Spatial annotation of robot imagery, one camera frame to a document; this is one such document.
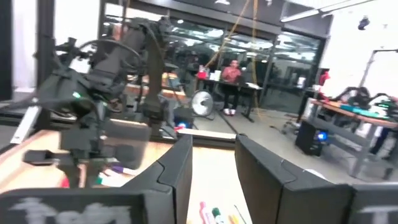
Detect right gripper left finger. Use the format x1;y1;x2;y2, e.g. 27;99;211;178
123;135;193;224

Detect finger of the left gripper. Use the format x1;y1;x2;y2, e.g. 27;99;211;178
60;160;80;187
82;158;100;187

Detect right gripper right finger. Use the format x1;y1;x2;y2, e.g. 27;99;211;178
235;134;354;224

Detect purple capped white marker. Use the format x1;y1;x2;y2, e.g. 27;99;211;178
111;164;141;177

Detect red Expo marker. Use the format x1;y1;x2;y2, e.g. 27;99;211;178
198;201;215;224

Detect green Expo marker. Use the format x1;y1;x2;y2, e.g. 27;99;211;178
211;207;225;224

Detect green capped white marker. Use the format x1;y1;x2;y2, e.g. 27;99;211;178
95;175;125;187

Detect black box blue lights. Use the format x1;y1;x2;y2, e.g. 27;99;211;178
294;120;327;157
173;107;194;130

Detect metal floor fan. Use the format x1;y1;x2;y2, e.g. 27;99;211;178
190;89;215;121

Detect black desk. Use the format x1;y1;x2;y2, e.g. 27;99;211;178
195;77;264;124

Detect wooden work table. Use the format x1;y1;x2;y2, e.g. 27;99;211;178
306;98;398;180

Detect person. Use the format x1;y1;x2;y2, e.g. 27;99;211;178
221;59;244;116

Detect yellow hanging cable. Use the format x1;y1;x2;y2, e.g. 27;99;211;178
205;0;261;119

